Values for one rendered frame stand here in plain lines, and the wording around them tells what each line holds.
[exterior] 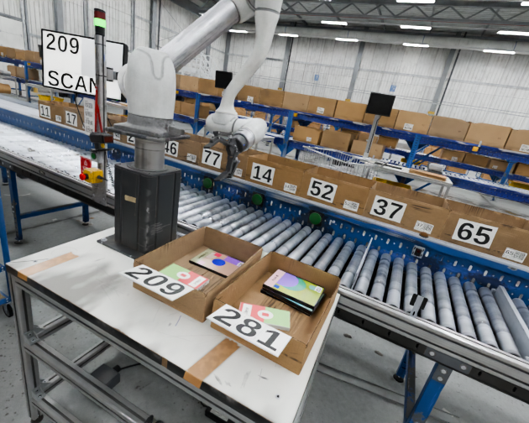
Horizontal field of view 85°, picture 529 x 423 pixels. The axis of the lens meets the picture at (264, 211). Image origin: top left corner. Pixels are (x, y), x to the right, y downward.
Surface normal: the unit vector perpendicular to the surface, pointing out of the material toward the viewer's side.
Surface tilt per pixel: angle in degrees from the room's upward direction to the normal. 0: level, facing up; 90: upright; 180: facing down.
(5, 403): 0
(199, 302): 90
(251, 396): 0
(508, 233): 90
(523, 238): 90
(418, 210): 91
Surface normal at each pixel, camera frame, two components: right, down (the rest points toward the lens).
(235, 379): 0.17, -0.93
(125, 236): -0.41, 0.25
